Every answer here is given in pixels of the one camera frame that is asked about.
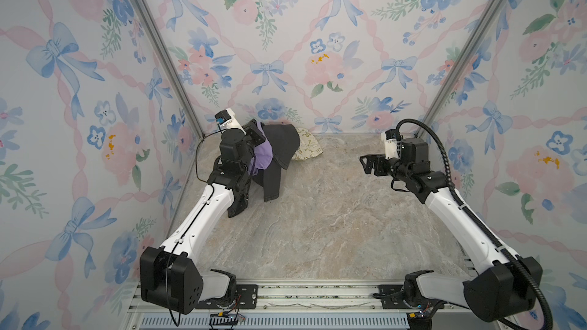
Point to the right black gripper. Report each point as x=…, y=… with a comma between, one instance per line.
x=378, y=160

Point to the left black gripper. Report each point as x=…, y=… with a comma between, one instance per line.
x=252, y=132

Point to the purple cloth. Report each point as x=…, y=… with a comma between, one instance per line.
x=263, y=153

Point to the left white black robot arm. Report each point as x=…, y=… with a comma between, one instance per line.
x=169, y=277

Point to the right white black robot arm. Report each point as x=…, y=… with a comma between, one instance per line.
x=505, y=283

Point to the dark grey cloth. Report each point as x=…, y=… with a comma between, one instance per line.
x=284, y=141

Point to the cream patterned cloth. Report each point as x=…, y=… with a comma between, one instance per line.
x=309, y=146

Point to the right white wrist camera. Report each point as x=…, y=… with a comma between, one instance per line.
x=391, y=144

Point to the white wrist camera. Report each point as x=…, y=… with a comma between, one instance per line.
x=226, y=120
x=391, y=144

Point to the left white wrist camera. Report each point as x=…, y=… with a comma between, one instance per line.
x=226, y=120

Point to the left aluminium corner post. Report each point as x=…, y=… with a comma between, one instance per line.
x=156, y=40

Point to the aluminium corner post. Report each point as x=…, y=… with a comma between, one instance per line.
x=489, y=16
x=156, y=40

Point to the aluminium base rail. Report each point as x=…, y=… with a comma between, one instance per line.
x=307, y=304

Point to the right aluminium corner post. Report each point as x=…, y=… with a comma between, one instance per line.
x=489, y=16

